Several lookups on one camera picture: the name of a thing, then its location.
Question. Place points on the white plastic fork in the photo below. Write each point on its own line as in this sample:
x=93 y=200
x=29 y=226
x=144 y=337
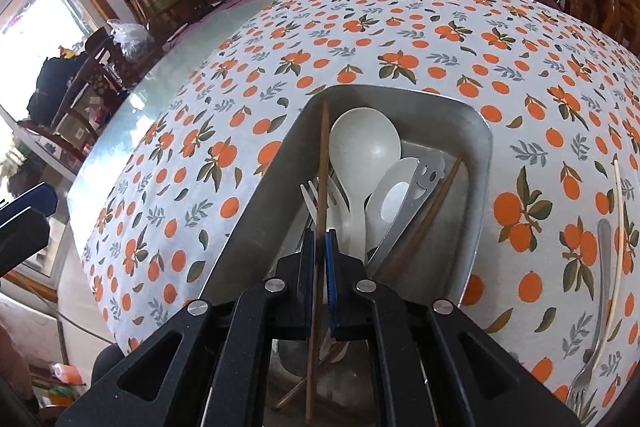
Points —
x=336 y=212

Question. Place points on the metal fork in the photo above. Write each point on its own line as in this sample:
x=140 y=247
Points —
x=603 y=257

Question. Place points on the dark wooden chopstick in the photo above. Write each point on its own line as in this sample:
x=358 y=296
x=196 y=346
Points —
x=435 y=207
x=324 y=167

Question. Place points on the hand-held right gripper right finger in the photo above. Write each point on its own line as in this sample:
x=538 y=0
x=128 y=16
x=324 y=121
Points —
x=332 y=287

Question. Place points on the large white spoon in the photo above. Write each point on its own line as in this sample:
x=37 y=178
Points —
x=365 y=142

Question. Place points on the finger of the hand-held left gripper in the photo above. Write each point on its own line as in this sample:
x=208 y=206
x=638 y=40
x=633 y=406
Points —
x=25 y=237
x=35 y=198

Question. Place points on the small white spoon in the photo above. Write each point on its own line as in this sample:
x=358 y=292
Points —
x=378 y=194

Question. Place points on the window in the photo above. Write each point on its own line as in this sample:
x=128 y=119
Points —
x=45 y=22

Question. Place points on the clear plastic bag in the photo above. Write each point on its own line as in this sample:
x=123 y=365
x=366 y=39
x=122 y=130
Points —
x=130 y=39

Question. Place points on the orange print tablecloth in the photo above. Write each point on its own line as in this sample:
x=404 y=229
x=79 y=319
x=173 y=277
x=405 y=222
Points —
x=400 y=57

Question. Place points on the light wooden chopstick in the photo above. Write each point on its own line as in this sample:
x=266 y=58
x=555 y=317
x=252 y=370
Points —
x=620 y=217
x=300 y=388

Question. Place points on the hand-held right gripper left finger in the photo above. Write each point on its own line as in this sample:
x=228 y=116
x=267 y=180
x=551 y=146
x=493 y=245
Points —
x=307 y=287

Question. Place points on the dark wooden chair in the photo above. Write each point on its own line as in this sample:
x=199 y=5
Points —
x=87 y=77

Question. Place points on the metal tray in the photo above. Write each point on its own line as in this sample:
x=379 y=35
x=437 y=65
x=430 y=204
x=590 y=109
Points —
x=450 y=127

